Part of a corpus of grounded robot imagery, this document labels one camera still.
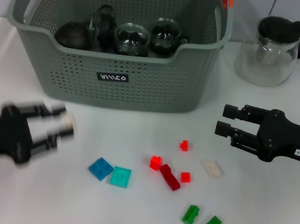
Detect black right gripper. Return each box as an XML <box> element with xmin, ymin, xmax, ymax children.
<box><xmin>212</xmin><ymin>102</ymin><xmax>300</xmax><ymax>165</ymax></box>

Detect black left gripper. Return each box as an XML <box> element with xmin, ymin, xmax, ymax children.
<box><xmin>0</xmin><ymin>99</ymin><xmax>78</xmax><ymax>173</ymax></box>

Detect white building block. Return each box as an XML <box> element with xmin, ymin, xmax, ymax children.
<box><xmin>202</xmin><ymin>159</ymin><xmax>226</xmax><ymax>180</ymax></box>
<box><xmin>59</xmin><ymin>112</ymin><xmax>78</xmax><ymax>138</ymax></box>

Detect blue building block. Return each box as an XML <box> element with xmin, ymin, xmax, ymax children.
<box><xmin>87</xmin><ymin>156</ymin><xmax>115</xmax><ymax>183</ymax></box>

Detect long dark red block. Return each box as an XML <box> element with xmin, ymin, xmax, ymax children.
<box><xmin>158</xmin><ymin>163</ymin><xmax>182</xmax><ymax>191</ymax></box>

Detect teal building block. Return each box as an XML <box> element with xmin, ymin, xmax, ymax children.
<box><xmin>109</xmin><ymin>166</ymin><xmax>133</xmax><ymax>189</ymax></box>

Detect black lidded glass jar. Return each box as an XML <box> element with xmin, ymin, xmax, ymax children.
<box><xmin>83</xmin><ymin>3</ymin><xmax>119</xmax><ymax>53</ymax></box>

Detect glass teacup with black sleeve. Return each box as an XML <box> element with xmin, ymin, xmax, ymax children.
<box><xmin>148</xmin><ymin>17</ymin><xmax>192</xmax><ymax>61</ymax></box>
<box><xmin>113</xmin><ymin>22</ymin><xmax>152</xmax><ymax>57</ymax></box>

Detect small red building block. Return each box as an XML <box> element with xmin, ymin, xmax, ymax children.
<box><xmin>179</xmin><ymin>139</ymin><xmax>191</xmax><ymax>152</ymax></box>
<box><xmin>179</xmin><ymin>172</ymin><xmax>192</xmax><ymax>184</ymax></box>

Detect green channel building block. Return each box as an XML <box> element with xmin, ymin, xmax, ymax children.
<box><xmin>180</xmin><ymin>204</ymin><xmax>201</xmax><ymax>224</ymax></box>

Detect grey perforated storage basket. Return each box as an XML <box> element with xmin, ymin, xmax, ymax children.
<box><xmin>0</xmin><ymin>0</ymin><xmax>235</xmax><ymax>118</ymax></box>

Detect dark clay teapot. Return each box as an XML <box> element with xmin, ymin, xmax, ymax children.
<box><xmin>53</xmin><ymin>20</ymin><xmax>92</xmax><ymax>51</ymax></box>

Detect glass carafe with black lid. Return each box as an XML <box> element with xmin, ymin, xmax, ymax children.
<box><xmin>232</xmin><ymin>12</ymin><xmax>300</xmax><ymax>89</ymax></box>

